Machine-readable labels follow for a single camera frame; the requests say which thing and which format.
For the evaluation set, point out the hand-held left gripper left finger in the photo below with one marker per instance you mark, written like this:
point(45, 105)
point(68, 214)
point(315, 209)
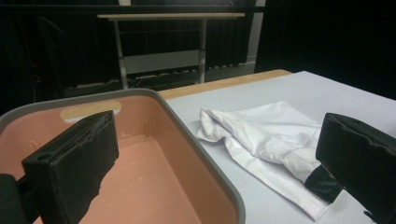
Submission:
point(71, 161)

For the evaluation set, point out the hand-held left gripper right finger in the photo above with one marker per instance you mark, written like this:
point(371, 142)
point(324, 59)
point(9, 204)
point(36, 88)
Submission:
point(361, 155)

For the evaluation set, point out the pink bin with grey rim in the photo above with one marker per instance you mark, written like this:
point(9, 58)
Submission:
point(155, 174)

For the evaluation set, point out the white garment with black trim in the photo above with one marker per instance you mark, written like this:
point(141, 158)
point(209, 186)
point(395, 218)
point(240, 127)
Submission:
point(264, 133)

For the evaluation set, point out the white table sheet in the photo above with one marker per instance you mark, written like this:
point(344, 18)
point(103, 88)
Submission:
point(280, 90)

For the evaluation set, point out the dark curtain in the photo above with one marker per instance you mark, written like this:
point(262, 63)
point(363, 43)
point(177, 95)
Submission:
point(77, 46)

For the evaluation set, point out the white-framed desk with wooden top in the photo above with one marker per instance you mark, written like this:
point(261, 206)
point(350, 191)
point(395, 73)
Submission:
point(162, 60)

